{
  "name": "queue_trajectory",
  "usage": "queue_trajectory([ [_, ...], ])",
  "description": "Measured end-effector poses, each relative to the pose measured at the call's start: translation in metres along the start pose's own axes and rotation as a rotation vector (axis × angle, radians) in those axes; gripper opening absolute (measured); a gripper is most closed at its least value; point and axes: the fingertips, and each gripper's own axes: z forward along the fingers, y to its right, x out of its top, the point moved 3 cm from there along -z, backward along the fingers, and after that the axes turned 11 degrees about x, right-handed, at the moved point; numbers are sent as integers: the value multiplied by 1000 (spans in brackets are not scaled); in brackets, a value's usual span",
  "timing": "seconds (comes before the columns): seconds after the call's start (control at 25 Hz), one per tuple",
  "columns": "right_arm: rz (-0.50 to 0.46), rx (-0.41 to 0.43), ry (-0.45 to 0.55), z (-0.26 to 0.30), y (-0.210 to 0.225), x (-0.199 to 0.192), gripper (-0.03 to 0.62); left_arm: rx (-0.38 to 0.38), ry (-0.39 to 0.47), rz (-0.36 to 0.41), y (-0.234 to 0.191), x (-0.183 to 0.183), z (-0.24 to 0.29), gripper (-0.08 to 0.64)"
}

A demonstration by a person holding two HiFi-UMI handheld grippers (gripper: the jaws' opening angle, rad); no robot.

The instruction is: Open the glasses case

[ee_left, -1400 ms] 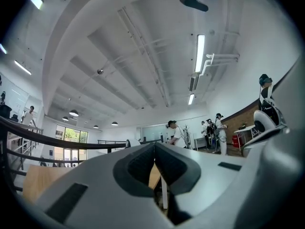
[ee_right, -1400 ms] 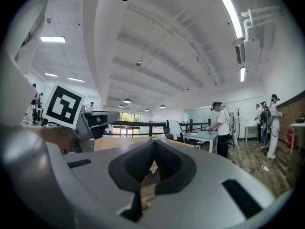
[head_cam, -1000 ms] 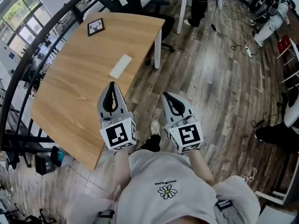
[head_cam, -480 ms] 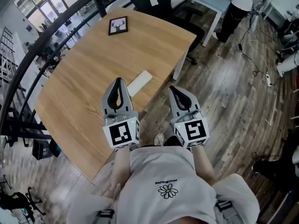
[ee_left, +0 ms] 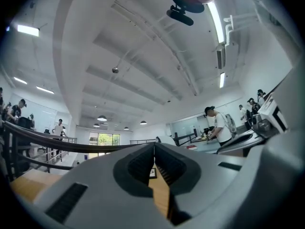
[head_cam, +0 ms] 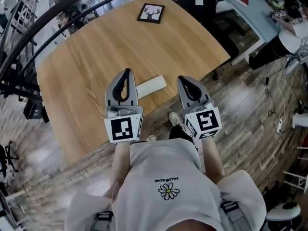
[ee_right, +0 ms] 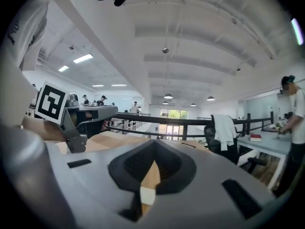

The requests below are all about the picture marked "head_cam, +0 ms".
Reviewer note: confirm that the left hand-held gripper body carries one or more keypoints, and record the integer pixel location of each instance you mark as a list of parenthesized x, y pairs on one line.
[(124, 129)]

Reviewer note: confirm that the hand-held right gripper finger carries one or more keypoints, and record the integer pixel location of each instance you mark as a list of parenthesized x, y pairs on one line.
[(201, 90), (183, 95)]

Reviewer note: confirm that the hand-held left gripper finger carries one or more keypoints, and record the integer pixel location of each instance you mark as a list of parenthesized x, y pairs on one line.
[(111, 90), (133, 93)]

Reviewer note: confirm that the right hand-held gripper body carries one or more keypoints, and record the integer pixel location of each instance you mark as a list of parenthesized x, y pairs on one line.
[(207, 121)]

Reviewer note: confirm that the white rectangular block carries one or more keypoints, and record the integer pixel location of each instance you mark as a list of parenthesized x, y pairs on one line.
[(151, 85)]

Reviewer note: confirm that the person's left forearm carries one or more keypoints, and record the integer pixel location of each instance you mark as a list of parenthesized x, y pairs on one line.
[(120, 162)]

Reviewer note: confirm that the person's right forearm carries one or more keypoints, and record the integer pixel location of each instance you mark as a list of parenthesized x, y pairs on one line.
[(213, 160)]

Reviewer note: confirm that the person's right white shoe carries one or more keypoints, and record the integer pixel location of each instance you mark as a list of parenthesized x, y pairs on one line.
[(175, 119)]

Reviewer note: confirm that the person's white shoe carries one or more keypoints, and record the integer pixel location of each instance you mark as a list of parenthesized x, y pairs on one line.
[(151, 137), (175, 119)]

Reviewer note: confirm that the person's left white shoe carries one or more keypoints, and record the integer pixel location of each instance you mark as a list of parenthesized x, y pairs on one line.
[(151, 137)]

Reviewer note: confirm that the person's black shorts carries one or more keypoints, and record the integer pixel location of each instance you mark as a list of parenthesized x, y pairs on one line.
[(175, 132)]

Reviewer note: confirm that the person's white t-shirt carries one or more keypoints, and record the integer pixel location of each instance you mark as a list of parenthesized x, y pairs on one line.
[(163, 167)]

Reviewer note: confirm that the black office chair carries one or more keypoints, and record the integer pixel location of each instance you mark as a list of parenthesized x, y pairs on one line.
[(2, 157), (226, 28)]

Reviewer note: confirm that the white power strip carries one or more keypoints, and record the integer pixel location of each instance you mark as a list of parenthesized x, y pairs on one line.
[(279, 126)]

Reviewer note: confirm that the black box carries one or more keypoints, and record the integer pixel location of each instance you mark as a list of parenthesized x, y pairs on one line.
[(33, 109)]

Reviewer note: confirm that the black framed deer picture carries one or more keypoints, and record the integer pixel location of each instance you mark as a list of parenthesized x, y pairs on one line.
[(151, 13)]

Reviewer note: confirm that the light blue desk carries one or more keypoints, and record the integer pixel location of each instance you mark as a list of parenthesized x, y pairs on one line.
[(255, 16)]

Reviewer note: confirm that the black curved railing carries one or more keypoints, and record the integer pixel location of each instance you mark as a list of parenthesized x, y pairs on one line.
[(48, 9)]

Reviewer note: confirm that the white round stool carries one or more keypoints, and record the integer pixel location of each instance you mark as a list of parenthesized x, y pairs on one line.
[(281, 213)]

